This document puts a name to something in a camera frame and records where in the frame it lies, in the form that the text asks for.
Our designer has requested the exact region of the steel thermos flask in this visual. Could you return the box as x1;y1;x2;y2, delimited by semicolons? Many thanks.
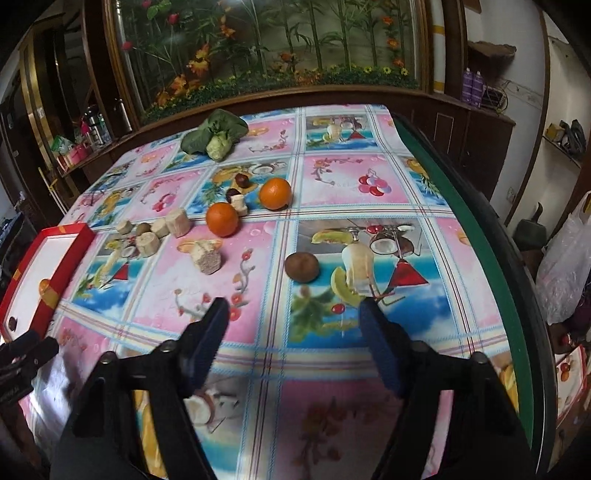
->
118;98;133;133

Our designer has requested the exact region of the fruit-print plastic tablecloth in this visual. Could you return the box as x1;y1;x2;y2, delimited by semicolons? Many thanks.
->
25;105;518;479

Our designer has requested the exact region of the orange mandarin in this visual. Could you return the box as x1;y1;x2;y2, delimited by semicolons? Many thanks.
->
38;278;50;296
205;202;239;238
259;177;291;211

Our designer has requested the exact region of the flower garden wall mural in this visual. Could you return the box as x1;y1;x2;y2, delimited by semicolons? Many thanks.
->
106;0;420;123

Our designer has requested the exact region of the white plastic bag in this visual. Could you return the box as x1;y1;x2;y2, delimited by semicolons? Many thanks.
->
536;192;590;325

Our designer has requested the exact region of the green bok choy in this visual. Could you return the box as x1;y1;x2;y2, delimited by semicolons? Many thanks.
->
180;109;249;162

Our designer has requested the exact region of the brown kiwi fruit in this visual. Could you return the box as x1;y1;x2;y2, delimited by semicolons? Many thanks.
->
283;252;320;283
135;222;151;236

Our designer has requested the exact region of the red box lid tray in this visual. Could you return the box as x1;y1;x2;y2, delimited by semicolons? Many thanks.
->
1;223;95;342

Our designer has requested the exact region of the purple bottle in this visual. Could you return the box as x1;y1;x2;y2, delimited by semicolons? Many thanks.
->
471;71;485;108
461;68;474;105

